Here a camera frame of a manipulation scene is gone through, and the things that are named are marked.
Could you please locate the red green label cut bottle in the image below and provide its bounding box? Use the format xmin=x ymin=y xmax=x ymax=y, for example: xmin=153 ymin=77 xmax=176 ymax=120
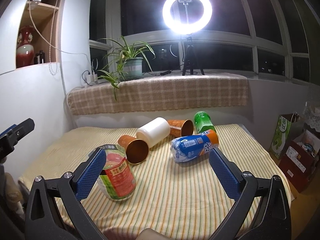
xmin=97 ymin=144 xmax=137 ymax=200

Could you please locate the white lace cloth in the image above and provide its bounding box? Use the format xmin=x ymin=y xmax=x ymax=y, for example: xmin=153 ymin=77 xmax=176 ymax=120
xmin=303 ymin=101 xmax=320 ymax=133

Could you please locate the black tripod stand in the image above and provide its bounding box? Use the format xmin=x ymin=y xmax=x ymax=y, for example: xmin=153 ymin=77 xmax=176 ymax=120
xmin=182 ymin=35 xmax=198 ymax=76

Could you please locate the red white ceramic vase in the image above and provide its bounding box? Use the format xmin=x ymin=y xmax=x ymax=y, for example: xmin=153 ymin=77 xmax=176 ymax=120
xmin=16 ymin=25 xmax=34 ymax=68

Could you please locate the white ring light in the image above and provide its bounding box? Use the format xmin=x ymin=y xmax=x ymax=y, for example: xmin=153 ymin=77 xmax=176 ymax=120
xmin=162 ymin=0 xmax=213 ymax=35

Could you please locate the near orange paper cup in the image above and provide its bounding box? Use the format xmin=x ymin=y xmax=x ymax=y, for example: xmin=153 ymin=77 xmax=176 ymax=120
xmin=118 ymin=135 xmax=149 ymax=165

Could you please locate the striped yellow table cloth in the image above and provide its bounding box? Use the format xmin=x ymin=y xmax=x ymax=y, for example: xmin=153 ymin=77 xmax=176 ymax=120
xmin=18 ymin=123 xmax=292 ymax=240

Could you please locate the red cardboard box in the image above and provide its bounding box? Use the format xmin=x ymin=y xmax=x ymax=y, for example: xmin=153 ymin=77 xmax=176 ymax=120
xmin=279 ymin=129 xmax=319 ymax=193

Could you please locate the orange paper cup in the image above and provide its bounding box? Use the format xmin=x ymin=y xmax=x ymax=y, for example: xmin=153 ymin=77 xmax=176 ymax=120
xmin=118 ymin=135 xmax=149 ymax=165
xmin=168 ymin=120 xmax=194 ymax=138

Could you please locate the green white paper bag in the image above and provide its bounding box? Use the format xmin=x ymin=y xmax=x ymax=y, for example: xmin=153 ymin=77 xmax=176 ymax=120
xmin=269 ymin=113 xmax=304 ymax=159

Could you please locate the wooden wall shelf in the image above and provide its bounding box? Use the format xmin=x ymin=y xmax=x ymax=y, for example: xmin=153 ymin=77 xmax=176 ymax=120
xmin=19 ymin=0 xmax=62 ymax=66

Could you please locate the plaid beige sill cloth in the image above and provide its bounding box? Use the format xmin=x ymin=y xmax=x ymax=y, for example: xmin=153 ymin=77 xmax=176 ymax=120
xmin=67 ymin=73 xmax=249 ymax=115

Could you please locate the blue orange cut bottle cup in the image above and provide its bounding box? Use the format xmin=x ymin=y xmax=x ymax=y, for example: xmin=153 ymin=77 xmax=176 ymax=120
xmin=170 ymin=129 xmax=219 ymax=163

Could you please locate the white power strip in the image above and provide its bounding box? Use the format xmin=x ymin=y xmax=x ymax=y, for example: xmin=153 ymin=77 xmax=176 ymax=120
xmin=81 ymin=70 xmax=98 ymax=87

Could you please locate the green potted spider plant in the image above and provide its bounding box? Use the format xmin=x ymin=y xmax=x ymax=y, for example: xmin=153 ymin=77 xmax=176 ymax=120
xmin=97 ymin=36 xmax=156 ymax=101

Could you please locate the white hanging cable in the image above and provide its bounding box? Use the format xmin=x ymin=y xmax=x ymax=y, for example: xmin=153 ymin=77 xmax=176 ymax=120
xmin=26 ymin=0 xmax=93 ymax=75

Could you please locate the green cut bottle cup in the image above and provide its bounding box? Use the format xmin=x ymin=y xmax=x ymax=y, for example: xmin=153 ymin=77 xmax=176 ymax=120
xmin=194 ymin=111 xmax=216 ymax=133

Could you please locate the white plastic cup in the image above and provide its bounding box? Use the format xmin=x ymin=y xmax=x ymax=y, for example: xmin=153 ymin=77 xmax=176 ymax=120
xmin=136 ymin=117 xmax=170 ymax=148

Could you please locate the small dark bottle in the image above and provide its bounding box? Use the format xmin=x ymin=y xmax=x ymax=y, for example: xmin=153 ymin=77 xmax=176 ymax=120
xmin=34 ymin=50 xmax=46 ymax=64

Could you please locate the far orange paper cup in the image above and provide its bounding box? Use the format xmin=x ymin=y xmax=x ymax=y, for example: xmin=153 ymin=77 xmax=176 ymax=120
xmin=168 ymin=120 xmax=194 ymax=138

